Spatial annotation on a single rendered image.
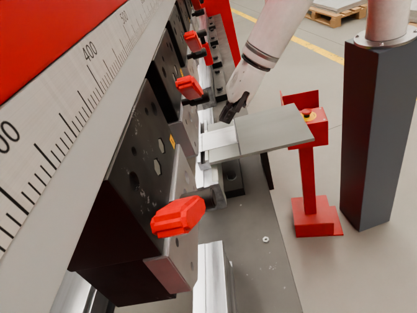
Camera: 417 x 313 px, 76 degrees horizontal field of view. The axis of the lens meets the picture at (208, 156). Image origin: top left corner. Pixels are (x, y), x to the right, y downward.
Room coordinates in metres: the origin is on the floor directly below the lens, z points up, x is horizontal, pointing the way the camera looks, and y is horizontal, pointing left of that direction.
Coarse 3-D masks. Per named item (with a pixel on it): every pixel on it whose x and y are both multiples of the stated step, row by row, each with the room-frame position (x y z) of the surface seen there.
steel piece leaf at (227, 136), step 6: (234, 126) 0.62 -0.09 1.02; (210, 132) 0.66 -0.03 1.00; (216, 132) 0.65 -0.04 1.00; (222, 132) 0.64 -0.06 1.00; (228, 132) 0.63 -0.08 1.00; (234, 132) 0.62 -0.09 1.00; (204, 138) 0.64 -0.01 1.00; (210, 138) 0.63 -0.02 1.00; (216, 138) 0.62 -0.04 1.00; (222, 138) 0.61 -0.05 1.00; (228, 138) 0.60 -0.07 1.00; (234, 138) 0.59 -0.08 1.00; (204, 144) 0.62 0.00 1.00; (210, 144) 0.61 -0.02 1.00; (216, 144) 0.60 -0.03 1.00; (222, 144) 0.59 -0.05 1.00; (228, 144) 0.58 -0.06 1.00; (204, 150) 0.59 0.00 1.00
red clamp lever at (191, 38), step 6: (192, 30) 0.50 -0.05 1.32; (186, 36) 0.50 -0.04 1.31; (192, 36) 0.49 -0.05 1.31; (186, 42) 0.51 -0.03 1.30; (192, 42) 0.50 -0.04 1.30; (198, 42) 0.51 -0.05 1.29; (192, 48) 0.52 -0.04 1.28; (198, 48) 0.52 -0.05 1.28; (204, 48) 0.55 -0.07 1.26; (192, 54) 0.56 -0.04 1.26; (198, 54) 0.55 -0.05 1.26; (204, 54) 0.55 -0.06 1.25
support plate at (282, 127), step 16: (256, 112) 0.68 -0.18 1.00; (272, 112) 0.65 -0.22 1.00; (288, 112) 0.62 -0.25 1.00; (208, 128) 0.69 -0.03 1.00; (240, 128) 0.63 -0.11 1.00; (256, 128) 0.60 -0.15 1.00; (272, 128) 0.58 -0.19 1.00; (288, 128) 0.56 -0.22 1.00; (304, 128) 0.53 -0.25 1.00; (240, 144) 0.56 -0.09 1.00; (256, 144) 0.54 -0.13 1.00; (272, 144) 0.52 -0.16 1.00; (288, 144) 0.50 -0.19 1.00; (224, 160) 0.53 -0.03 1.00
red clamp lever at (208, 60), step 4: (196, 32) 0.76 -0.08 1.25; (200, 32) 0.76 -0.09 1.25; (204, 32) 0.75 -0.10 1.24; (200, 36) 0.76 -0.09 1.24; (204, 36) 0.76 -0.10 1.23; (200, 40) 0.76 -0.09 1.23; (204, 40) 0.76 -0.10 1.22; (204, 44) 0.76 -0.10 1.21; (208, 48) 0.76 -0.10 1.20; (208, 52) 0.76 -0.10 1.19; (208, 56) 0.76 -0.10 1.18; (208, 60) 0.76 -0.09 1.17; (212, 60) 0.76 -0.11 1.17; (208, 64) 0.76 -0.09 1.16; (212, 64) 0.76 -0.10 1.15
